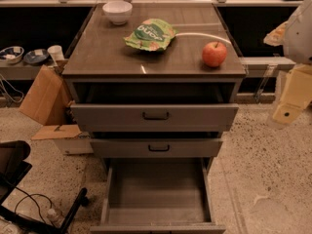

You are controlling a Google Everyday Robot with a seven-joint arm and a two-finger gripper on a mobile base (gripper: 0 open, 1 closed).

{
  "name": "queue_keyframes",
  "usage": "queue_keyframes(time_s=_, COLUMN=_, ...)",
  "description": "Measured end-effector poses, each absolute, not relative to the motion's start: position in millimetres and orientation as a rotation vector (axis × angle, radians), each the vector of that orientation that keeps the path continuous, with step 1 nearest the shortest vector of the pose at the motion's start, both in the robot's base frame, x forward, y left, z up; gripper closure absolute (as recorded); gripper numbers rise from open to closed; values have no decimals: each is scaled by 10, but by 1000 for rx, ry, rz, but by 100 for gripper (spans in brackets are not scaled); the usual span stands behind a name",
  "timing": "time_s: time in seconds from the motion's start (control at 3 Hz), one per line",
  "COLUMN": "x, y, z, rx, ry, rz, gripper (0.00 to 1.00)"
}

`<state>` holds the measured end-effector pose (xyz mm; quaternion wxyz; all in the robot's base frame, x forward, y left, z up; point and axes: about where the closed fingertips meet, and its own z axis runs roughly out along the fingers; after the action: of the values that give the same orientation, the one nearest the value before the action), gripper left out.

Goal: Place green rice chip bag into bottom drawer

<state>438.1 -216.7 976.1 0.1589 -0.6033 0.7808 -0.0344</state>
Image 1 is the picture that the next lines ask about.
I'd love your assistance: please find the grey middle drawer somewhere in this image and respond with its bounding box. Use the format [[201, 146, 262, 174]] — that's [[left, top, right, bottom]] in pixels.
[[91, 138, 222, 158]]

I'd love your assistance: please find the black chair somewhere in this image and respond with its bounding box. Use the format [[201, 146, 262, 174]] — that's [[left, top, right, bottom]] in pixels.
[[0, 140, 89, 234]]

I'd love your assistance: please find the white ceramic bowl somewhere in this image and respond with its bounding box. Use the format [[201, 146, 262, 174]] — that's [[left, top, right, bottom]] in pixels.
[[102, 0, 133, 25]]

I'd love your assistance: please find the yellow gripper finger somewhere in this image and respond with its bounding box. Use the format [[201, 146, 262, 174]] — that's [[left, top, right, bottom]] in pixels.
[[263, 21, 288, 47], [267, 64, 312, 129]]

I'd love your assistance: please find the green rice chip bag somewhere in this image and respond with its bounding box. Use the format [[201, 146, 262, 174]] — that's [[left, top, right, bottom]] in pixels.
[[124, 19, 177, 52]]

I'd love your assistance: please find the blue patterned bowl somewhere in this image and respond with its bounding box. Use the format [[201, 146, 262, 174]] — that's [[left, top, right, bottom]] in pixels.
[[0, 46, 24, 64]]

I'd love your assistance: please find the low grey shelf left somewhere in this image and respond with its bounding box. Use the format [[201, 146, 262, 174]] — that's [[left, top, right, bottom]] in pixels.
[[0, 58, 69, 82]]

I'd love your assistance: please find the grey drawer cabinet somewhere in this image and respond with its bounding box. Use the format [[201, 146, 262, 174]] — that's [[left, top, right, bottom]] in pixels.
[[63, 3, 246, 234]]

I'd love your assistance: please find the grey drawer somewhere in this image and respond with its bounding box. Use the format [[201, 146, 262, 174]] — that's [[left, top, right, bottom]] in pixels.
[[71, 103, 238, 132], [91, 158, 225, 234], [91, 138, 222, 158]]

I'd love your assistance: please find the grey bottom drawer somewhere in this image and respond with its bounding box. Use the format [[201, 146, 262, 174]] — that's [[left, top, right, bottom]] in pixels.
[[91, 158, 225, 234]]

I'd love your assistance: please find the grey top drawer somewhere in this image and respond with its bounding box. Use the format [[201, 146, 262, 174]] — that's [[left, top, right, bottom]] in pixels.
[[71, 103, 238, 132]]

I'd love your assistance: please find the dark blue small bowl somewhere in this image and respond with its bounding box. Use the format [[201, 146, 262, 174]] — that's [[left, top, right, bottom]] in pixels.
[[23, 49, 49, 65]]

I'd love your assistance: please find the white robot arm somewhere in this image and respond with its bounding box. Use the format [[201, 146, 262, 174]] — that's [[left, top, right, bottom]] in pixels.
[[263, 0, 312, 129]]

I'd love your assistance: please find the black cable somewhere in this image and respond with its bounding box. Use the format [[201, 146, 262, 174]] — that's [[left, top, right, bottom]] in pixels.
[[0, 175, 57, 226]]

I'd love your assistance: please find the white paper cup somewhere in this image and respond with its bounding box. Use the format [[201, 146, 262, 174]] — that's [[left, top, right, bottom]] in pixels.
[[48, 45, 64, 61]]

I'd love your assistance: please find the brown cardboard box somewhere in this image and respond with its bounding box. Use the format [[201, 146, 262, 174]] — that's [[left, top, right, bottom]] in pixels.
[[19, 65, 93, 155]]

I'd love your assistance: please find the red apple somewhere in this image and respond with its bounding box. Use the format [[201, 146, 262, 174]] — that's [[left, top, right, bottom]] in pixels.
[[202, 42, 227, 67]]

